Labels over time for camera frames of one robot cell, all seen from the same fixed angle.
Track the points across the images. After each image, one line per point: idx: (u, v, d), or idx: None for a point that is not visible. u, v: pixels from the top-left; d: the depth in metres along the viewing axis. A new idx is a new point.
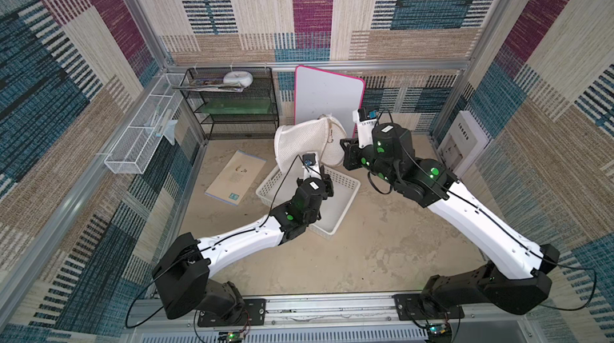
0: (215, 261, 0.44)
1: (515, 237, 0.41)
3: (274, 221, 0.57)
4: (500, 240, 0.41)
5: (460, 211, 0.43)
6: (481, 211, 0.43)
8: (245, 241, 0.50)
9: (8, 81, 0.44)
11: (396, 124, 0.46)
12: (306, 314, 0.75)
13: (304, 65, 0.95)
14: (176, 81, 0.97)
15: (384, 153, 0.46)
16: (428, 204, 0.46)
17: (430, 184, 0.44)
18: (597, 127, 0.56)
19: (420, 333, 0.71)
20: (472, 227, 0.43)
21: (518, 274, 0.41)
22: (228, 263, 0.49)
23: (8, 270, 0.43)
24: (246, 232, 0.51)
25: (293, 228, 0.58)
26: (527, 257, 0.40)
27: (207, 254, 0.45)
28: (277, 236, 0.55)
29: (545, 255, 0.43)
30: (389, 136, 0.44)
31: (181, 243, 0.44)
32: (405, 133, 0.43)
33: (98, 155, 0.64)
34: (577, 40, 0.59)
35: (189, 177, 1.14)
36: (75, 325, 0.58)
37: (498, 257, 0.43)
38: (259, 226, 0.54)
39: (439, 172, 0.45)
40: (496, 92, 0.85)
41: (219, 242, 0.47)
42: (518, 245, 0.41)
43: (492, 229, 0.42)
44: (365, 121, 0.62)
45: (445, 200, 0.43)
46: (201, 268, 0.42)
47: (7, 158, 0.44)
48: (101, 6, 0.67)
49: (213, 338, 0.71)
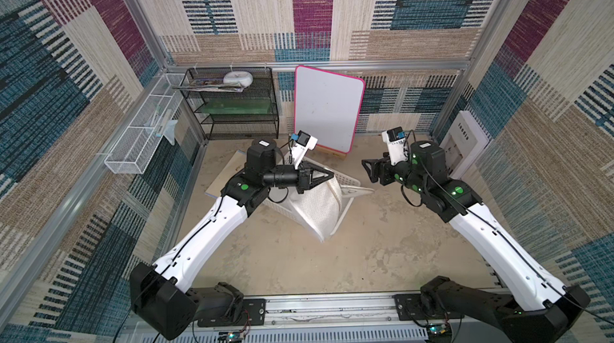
0: (182, 276, 0.41)
1: (536, 266, 0.41)
3: (228, 200, 0.51)
4: (515, 264, 0.42)
5: (476, 229, 0.46)
6: (500, 234, 0.45)
8: (209, 235, 0.46)
9: (8, 81, 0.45)
11: (434, 142, 0.52)
12: (306, 314, 0.75)
13: (304, 65, 0.95)
14: (176, 81, 0.97)
15: (418, 165, 0.53)
16: (448, 220, 0.51)
17: (452, 200, 0.48)
18: (597, 127, 0.56)
19: (420, 333, 0.71)
20: (488, 247, 0.45)
21: (533, 305, 0.40)
22: (199, 267, 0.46)
23: (8, 270, 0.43)
24: (203, 226, 0.47)
25: (253, 193, 0.54)
26: (542, 287, 0.40)
27: (169, 273, 0.41)
28: (237, 213, 0.50)
29: (568, 293, 0.41)
30: (424, 150, 0.51)
31: (141, 272, 0.41)
32: (440, 150, 0.50)
33: (98, 155, 0.64)
34: (577, 40, 0.59)
35: (189, 177, 1.14)
36: (75, 325, 0.58)
37: (514, 284, 0.43)
38: (215, 214, 0.49)
39: (463, 190, 0.50)
40: (497, 92, 0.85)
41: (178, 254, 0.43)
42: (536, 273, 0.41)
43: (508, 253, 0.43)
44: (395, 141, 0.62)
45: (463, 215, 0.47)
46: (170, 289, 0.39)
47: (7, 158, 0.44)
48: (101, 6, 0.67)
49: (213, 338, 0.71)
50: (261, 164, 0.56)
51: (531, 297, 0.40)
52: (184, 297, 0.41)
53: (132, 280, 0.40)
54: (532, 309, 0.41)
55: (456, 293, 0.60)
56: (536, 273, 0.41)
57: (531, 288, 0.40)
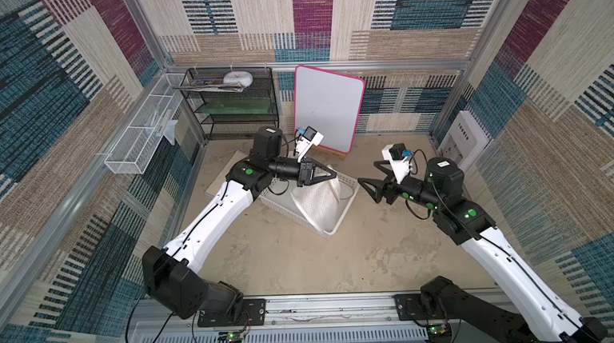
0: (193, 257, 0.42)
1: (552, 296, 0.41)
3: (234, 185, 0.52)
4: (532, 294, 0.41)
5: (490, 255, 0.45)
6: (514, 261, 0.44)
8: (217, 218, 0.47)
9: (8, 81, 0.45)
11: (452, 161, 0.50)
12: (306, 314, 0.75)
13: (304, 65, 0.95)
14: (176, 81, 0.97)
15: (434, 185, 0.51)
16: (460, 242, 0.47)
17: (464, 222, 0.48)
18: (597, 127, 0.56)
19: (420, 333, 0.71)
20: (503, 274, 0.44)
21: (550, 337, 0.40)
22: (209, 249, 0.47)
23: (8, 270, 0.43)
24: (211, 209, 0.48)
25: (258, 177, 0.54)
26: (559, 319, 0.39)
27: (180, 255, 0.42)
28: (243, 196, 0.51)
29: (586, 327, 0.40)
30: (441, 170, 0.48)
31: (151, 256, 0.41)
32: (460, 173, 0.48)
33: (98, 155, 0.64)
34: (577, 40, 0.59)
35: (189, 177, 1.14)
36: (75, 325, 0.58)
37: (528, 312, 0.42)
38: (221, 199, 0.49)
39: (476, 213, 0.49)
40: (496, 92, 0.85)
41: (188, 237, 0.44)
42: (552, 305, 0.40)
43: (524, 281, 0.42)
44: (400, 159, 0.64)
45: (477, 240, 0.46)
46: (182, 270, 0.40)
47: (7, 158, 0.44)
48: (101, 6, 0.67)
49: (213, 338, 0.71)
50: (267, 149, 0.57)
51: (548, 329, 0.39)
52: (197, 275, 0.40)
53: (144, 262, 0.41)
54: (548, 340, 0.40)
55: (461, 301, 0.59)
56: (552, 303, 0.40)
57: (548, 320, 0.39)
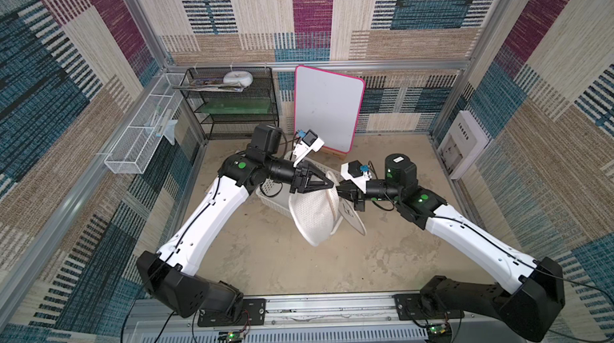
0: (188, 261, 0.41)
1: (505, 247, 0.45)
3: (226, 181, 0.49)
4: (486, 250, 0.46)
5: (446, 227, 0.51)
6: (468, 226, 0.49)
8: (211, 218, 0.45)
9: (8, 81, 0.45)
11: (406, 155, 0.57)
12: (306, 314, 0.75)
13: (304, 65, 0.95)
14: (176, 81, 0.97)
15: (394, 178, 0.57)
16: (424, 226, 0.56)
17: (422, 208, 0.54)
18: (597, 127, 0.56)
19: (420, 333, 0.71)
20: (462, 241, 0.49)
21: (514, 286, 0.43)
22: (205, 249, 0.46)
23: (8, 270, 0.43)
24: (202, 208, 0.46)
25: (253, 169, 0.51)
26: (515, 265, 0.43)
27: (173, 260, 0.41)
28: (237, 193, 0.49)
29: (540, 266, 0.44)
30: (396, 165, 0.55)
31: (144, 261, 0.41)
32: (412, 165, 0.54)
33: (98, 155, 0.64)
34: (577, 40, 0.59)
35: (189, 177, 1.14)
36: (75, 325, 0.58)
37: (492, 269, 0.46)
38: (213, 197, 0.47)
39: (428, 196, 0.56)
40: (497, 92, 0.85)
41: (181, 240, 0.43)
42: (506, 254, 0.44)
43: (478, 241, 0.47)
44: (358, 174, 0.63)
45: (432, 218, 0.52)
46: (176, 277, 0.39)
47: (7, 158, 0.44)
48: (101, 6, 0.67)
49: (213, 338, 0.71)
50: (267, 143, 0.56)
51: (508, 277, 0.43)
52: (192, 280, 0.42)
53: (139, 268, 0.41)
54: (513, 289, 0.43)
55: (454, 288, 0.60)
56: (506, 253, 0.45)
57: (506, 269, 0.43)
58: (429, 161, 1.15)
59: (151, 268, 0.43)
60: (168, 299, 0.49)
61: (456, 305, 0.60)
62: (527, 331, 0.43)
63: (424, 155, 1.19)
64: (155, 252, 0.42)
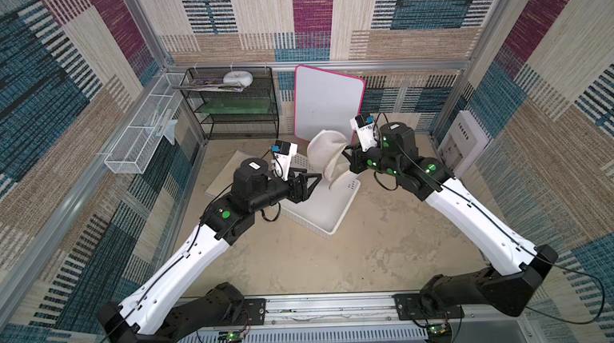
0: (145, 322, 0.38)
1: (508, 233, 0.43)
3: (206, 229, 0.46)
4: (492, 235, 0.43)
5: (452, 204, 0.46)
6: (474, 205, 0.46)
8: (181, 274, 0.42)
9: (8, 81, 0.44)
11: (402, 122, 0.52)
12: (306, 314, 0.75)
13: (304, 65, 0.95)
14: (176, 81, 0.97)
15: (390, 148, 0.52)
16: (424, 197, 0.50)
17: (425, 177, 0.48)
18: (597, 127, 0.56)
19: (420, 333, 0.71)
20: (466, 221, 0.45)
21: (509, 270, 0.42)
22: (173, 303, 0.43)
23: (8, 270, 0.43)
24: (177, 261, 0.43)
25: (236, 221, 0.48)
26: (517, 252, 0.41)
27: (132, 318, 0.38)
28: (213, 247, 0.46)
29: (540, 253, 0.43)
30: (392, 132, 0.50)
31: (108, 312, 0.39)
32: (408, 130, 0.49)
33: (98, 155, 0.64)
34: (577, 40, 0.59)
35: (189, 177, 1.14)
36: (75, 325, 0.58)
37: (490, 251, 0.44)
38: (190, 247, 0.45)
39: (436, 167, 0.50)
40: (497, 91, 0.85)
41: (146, 295, 0.40)
42: (509, 240, 0.42)
43: (484, 222, 0.44)
44: (364, 126, 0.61)
45: (438, 192, 0.47)
46: (128, 341, 0.36)
47: (7, 158, 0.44)
48: (100, 6, 0.67)
49: (213, 338, 0.71)
50: (246, 188, 0.49)
51: (508, 262, 0.42)
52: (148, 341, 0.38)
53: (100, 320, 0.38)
54: (508, 273, 0.42)
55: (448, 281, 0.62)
56: (510, 239, 0.42)
57: (508, 254, 0.41)
58: None
59: (109, 322, 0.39)
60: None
61: (452, 301, 0.61)
62: (506, 308, 0.45)
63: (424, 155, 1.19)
64: (117, 305, 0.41)
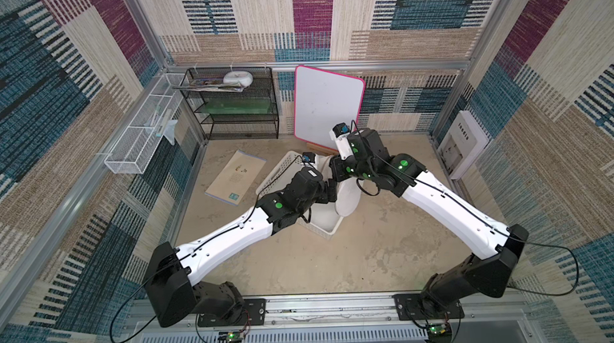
0: (196, 269, 0.42)
1: (482, 217, 0.45)
3: (260, 212, 0.53)
4: (466, 222, 0.44)
5: (426, 196, 0.47)
6: (448, 196, 0.47)
8: (232, 239, 0.47)
9: (8, 81, 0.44)
11: (367, 129, 0.53)
12: (307, 314, 0.75)
13: (304, 65, 0.95)
14: (176, 81, 0.97)
15: (360, 153, 0.54)
16: (401, 193, 0.51)
17: (399, 175, 0.49)
18: (597, 127, 0.56)
19: (420, 333, 0.71)
20: (441, 211, 0.47)
21: (488, 253, 0.43)
22: (215, 265, 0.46)
23: (8, 270, 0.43)
24: (230, 229, 0.48)
25: (285, 213, 0.55)
26: (492, 235, 0.43)
27: (187, 262, 0.42)
28: (265, 227, 0.52)
29: (512, 233, 0.45)
30: (359, 137, 0.52)
31: (161, 253, 0.43)
32: (372, 133, 0.51)
33: (98, 155, 0.64)
34: (578, 40, 0.59)
35: (189, 177, 1.14)
36: (75, 325, 0.58)
37: (468, 237, 0.45)
38: (244, 221, 0.50)
39: (408, 163, 0.51)
40: (497, 91, 0.85)
41: (200, 247, 0.45)
42: (484, 224, 0.44)
43: (457, 209, 0.45)
44: (341, 136, 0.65)
45: (412, 186, 0.48)
46: (181, 279, 0.40)
47: (7, 158, 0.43)
48: (101, 6, 0.67)
49: (213, 338, 0.71)
50: (300, 189, 0.56)
51: (484, 246, 0.43)
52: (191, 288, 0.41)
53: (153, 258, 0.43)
54: (486, 256, 0.44)
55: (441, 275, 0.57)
56: (484, 223, 0.44)
57: (484, 238, 0.43)
58: (429, 161, 1.15)
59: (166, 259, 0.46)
60: (159, 302, 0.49)
61: (452, 298, 0.61)
62: (490, 289, 0.46)
63: (424, 155, 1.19)
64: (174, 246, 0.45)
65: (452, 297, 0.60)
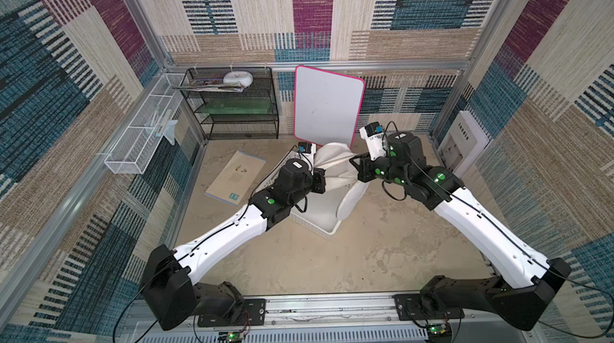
0: (195, 268, 0.43)
1: (520, 245, 0.42)
3: (253, 209, 0.54)
4: (502, 247, 0.42)
5: (461, 214, 0.46)
6: (484, 217, 0.45)
8: (228, 237, 0.48)
9: (8, 81, 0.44)
11: (408, 133, 0.52)
12: (306, 314, 0.75)
13: (304, 65, 0.95)
14: (176, 81, 0.97)
15: (397, 157, 0.53)
16: (433, 206, 0.50)
17: (434, 187, 0.48)
18: (597, 127, 0.56)
19: (420, 333, 0.71)
20: (475, 231, 0.45)
21: (521, 283, 0.41)
22: (212, 265, 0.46)
23: (8, 270, 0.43)
24: (225, 227, 0.49)
25: (278, 209, 0.56)
26: (529, 265, 0.40)
27: (185, 261, 0.43)
28: (259, 224, 0.53)
29: (552, 267, 0.42)
30: (402, 142, 0.50)
31: (159, 254, 0.43)
32: (415, 140, 0.49)
33: (98, 155, 0.64)
34: (578, 40, 0.59)
35: (189, 177, 1.14)
36: (75, 325, 0.58)
37: (500, 263, 0.44)
38: (239, 219, 0.51)
39: (445, 177, 0.49)
40: (496, 91, 0.85)
41: (198, 246, 0.45)
42: (521, 252, 0.42)
43: (494, 233, 0.43)
44: (372, 135, 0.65)
45: (448, 201, 0.47)
46: (181, 278, 0.40)
47: (7, 158, 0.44)
48: (101, 6, 0.67)
49: (213, 338, 0.71)
50: (286, 181, 0.56)
51: (520, 275, 0.41)
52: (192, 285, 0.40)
53: (148, 264, 0.43)
54: (520, 285, 0.42)
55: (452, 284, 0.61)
56: (521, 251, 0.42)
57: (520, 267, 0.41)
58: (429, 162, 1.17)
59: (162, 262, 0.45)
60: (158, 305, 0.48)
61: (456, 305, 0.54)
62: (517, 321, 0.44)
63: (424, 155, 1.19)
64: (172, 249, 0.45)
65: (452, 301, 0.61)
